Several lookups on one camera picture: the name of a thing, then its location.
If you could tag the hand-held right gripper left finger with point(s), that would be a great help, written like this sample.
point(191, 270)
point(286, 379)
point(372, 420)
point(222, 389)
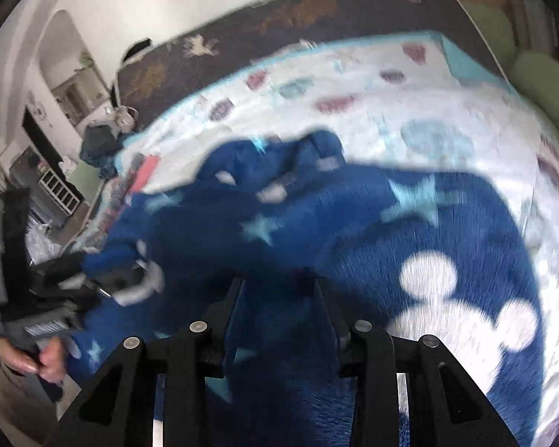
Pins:
point(226, 309)

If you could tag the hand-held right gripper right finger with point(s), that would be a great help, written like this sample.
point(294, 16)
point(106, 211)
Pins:
point(330, 317)

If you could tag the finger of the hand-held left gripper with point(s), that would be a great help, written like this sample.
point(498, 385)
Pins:
point(116, 281)

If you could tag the blue star print fleece robe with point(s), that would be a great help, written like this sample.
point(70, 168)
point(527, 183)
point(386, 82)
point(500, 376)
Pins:
point(354, 223)

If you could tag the pile of denim clothes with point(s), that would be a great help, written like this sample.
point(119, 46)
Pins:
point(95, 146)

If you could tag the person's left hand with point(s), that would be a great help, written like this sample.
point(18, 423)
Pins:
point(46, 361)

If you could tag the clear plastic bag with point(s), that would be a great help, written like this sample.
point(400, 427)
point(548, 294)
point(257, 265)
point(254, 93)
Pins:
point(42, 242)

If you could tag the floral folded cloth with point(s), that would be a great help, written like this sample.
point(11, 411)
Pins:
point(116, 195)

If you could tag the person's grey trousers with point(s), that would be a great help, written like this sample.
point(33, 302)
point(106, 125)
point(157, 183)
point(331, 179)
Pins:
point(18, 405)

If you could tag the white slatted rack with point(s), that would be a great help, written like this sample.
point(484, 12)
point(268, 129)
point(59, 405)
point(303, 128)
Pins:
point(58, 191)

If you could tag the green seat cushion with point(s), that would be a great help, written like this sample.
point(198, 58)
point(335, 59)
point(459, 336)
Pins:
point(81, 178)

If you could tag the pink folded cloth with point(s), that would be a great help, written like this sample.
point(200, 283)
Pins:
point(146, 172)

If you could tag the green potted plant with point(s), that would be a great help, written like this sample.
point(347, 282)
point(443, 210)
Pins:
point(86, 59)

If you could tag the white seashell print quilt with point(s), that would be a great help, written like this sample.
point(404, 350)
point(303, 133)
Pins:
point(354, 84)

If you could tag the dark deer print bed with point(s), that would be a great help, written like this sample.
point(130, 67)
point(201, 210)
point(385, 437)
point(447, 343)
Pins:
point(307, 9)

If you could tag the large green pillow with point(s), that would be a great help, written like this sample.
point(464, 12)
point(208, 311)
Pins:
point(549, 88)

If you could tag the small green pillow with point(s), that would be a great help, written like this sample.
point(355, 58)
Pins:
point(494, 28)

